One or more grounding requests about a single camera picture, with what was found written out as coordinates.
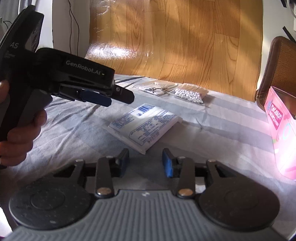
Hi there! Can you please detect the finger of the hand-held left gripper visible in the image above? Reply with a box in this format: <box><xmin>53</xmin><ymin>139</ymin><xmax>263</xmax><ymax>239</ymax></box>
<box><xmin>59</xmin><ymin>86</ymin><xmax>112</xmax><ymax>107</ymax></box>
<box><xmin>110</xmin><ymin>85</ymin><xmax>135</xmax><ymax>105</ymax></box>

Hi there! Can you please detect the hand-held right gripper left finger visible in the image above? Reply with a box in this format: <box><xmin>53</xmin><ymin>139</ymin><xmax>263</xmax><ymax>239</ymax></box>
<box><xmin>54</xmin><ymin>148</ymin><xmax>129</xmax><ymax>198</ymax></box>

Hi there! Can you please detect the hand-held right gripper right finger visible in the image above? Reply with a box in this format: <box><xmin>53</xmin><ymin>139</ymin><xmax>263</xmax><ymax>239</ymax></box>
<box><xmin>162</xmin><ymin>148</ymin><xmax>235</xmax><ymax>199</ymax></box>

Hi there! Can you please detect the clear bag of metal keyrings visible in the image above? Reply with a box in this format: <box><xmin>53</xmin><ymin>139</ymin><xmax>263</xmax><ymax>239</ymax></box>
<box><xmin>139</xmin><ymin>80</ymin><xmax>178</xmax><ymax>96</ymax></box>

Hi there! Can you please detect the white packet blue print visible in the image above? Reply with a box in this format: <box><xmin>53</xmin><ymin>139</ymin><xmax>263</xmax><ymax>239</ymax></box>
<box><xmin>108</xmin><ymin>103</ymin><xmax>183</xmax><ymax>155</ymax></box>

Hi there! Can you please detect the pink tin box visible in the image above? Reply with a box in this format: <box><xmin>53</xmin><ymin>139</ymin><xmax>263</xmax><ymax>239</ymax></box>
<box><xmin>264</xmin><ymin>86</ymin><xmax>296</xmax><ymax>181</ymax></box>

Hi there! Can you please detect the person's left hand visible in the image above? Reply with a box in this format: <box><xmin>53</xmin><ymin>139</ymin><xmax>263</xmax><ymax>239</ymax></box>
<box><xmin>0</xmin><ymin>80</ymin><xmax>48</xmax><ymax>166</ymax></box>

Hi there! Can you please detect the wood-pattern vinyl sheet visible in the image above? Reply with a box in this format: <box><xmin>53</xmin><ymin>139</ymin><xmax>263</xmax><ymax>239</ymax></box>
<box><xmin>84</xmin><ymin>0</ymin><xmax>264</xmax><ymax>102</ymax></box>

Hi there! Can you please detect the thin black cable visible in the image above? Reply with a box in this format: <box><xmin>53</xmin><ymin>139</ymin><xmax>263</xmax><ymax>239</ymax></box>
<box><xmin>67</xmin><ymin>0</ymin><xmax>80</xmax><ymax>50</ymax></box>

